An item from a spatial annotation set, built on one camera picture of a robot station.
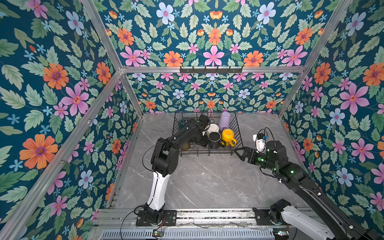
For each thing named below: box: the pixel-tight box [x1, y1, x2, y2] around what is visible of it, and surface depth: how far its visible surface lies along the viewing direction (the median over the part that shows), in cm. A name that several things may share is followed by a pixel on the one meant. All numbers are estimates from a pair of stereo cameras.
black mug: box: [208, 131, 226, 150], surface depth 95 cm
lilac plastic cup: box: [218, 111, 231, 131], surface depth 102 cm
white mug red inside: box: [206, 123, 220, 136], surface depth 100 cm
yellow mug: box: [221, 128, 237, 147], surface depth 95 cm
